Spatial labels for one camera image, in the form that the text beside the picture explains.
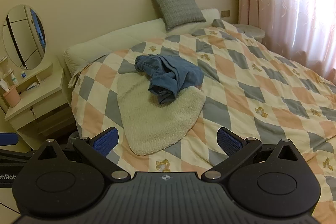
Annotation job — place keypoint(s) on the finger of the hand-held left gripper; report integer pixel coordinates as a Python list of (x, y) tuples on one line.
[(8, 139), (15, 156)]

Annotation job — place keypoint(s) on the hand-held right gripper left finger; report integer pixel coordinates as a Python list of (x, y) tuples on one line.
[(106, 142)]

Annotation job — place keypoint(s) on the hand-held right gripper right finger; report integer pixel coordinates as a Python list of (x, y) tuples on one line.
[(229, 144)]

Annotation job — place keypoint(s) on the blue denim jeans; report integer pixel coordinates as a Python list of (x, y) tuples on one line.
[(170, 74)]

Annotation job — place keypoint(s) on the pink cup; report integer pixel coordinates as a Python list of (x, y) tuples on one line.
[(11, 98)]

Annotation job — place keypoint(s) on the cream dressing table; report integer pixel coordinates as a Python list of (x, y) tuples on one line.
[(39, 106)]

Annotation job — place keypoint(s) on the checked quilt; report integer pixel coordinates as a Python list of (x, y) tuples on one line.
[(249, 98)]

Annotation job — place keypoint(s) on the white tissues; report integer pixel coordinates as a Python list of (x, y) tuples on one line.
[(4, 83)]

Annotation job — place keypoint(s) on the cream fleece garment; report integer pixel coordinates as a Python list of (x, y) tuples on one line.
[(157, 119)]

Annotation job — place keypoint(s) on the white bottle green label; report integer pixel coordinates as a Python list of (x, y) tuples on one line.
[(14, 79)]

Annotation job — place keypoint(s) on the small blue cap bottle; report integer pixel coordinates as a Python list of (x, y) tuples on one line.
[(23, 74)]

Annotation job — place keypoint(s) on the white long pillow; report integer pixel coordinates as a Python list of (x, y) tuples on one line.
[(113, 40)]

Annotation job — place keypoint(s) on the oval mirror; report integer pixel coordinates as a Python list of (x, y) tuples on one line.
[(25, 36)]

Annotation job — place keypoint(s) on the round white side table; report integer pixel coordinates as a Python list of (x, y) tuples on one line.
[(252, 31)]

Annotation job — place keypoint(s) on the grey plaid cushion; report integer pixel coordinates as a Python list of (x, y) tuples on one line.
[(178, 7)]

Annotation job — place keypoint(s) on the pink curtain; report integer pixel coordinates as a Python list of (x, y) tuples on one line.
[(296, 3)]

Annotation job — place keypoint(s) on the brass wall socket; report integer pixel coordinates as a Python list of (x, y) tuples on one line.
[(225, 13)]

